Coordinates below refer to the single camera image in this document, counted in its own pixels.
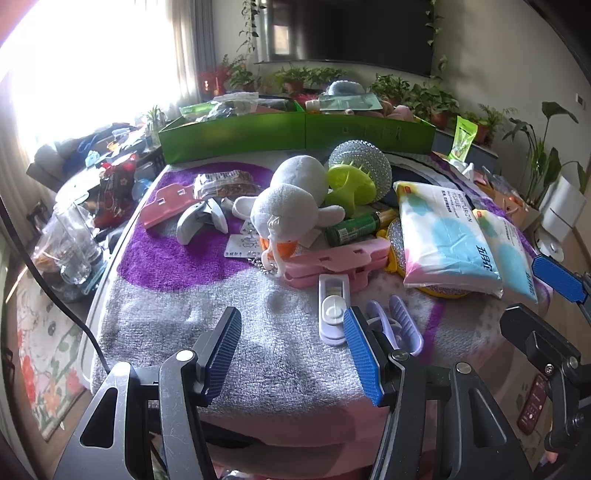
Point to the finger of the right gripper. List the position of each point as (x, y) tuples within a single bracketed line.
[(568, 379), (574, 287)]

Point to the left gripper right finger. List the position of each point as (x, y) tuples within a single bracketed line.
[(474, 439)]

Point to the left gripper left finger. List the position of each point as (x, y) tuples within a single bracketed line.
[(112, 441)]

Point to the purple plastic clip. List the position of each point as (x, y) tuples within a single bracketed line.
[(397, 324)]

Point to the pink plastic clip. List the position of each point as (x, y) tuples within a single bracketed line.
[(168, 202), (357, 260)]

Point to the white grey garlic press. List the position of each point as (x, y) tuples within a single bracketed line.
[(195, 217)]

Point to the white plush bunny toy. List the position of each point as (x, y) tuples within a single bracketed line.
[(289, 208)]

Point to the small tissue pack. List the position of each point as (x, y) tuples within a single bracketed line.
[(510, 257)]

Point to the large tissue pack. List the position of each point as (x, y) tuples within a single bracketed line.
[(442, 237)]

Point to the yellow scrubber sponge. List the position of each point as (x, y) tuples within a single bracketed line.
[(397, 262)]

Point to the purple grey rug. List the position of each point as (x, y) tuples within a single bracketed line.
[(159, 296)]

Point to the green standing pouch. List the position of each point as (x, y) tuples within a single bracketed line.
[(465, 134)]

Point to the glass jars cluster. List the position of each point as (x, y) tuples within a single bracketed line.
[(67, 254)]

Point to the green medicine bottle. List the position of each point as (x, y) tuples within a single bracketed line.
[(355, 228)]

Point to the right green storage box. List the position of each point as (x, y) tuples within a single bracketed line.
[(326, 131)]

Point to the green storage box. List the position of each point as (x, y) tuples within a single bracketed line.
[(326, 131), (267, 124)]

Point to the red patterned bag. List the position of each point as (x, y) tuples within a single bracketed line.
[(114, 200)]

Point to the green scalp massage brush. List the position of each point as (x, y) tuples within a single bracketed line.
[(349, 187)]

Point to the silver steel wool scrubber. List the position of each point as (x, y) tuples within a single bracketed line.
[(368, 158)]

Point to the snack bag clear wrapper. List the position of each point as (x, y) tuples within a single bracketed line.
[(227, 184)]

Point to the grey green face mask pack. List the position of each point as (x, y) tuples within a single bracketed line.
[(361, 102)]

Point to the grey sofa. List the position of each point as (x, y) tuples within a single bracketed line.
[(55, 163)]

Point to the blue fluffy headband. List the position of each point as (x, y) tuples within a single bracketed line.
[(345, 88)]

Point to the left green storage box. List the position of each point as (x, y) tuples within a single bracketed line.
[(267, 124)]

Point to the black wall television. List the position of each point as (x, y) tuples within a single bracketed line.
[(389, 34)]

